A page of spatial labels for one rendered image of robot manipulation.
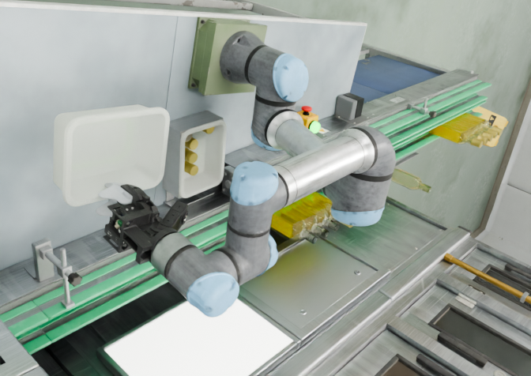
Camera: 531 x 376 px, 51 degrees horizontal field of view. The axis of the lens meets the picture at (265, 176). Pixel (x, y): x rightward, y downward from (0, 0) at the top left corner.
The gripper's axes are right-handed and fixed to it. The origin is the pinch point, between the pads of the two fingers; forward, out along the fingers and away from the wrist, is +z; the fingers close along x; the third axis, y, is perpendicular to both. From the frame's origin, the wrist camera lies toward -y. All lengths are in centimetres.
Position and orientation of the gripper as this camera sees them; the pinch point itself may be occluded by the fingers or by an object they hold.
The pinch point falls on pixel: (112, 189)
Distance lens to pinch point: 113.1
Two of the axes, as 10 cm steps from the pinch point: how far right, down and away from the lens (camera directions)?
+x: -2.5, 8.5, 4.7
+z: -7.0, -4.9, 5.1
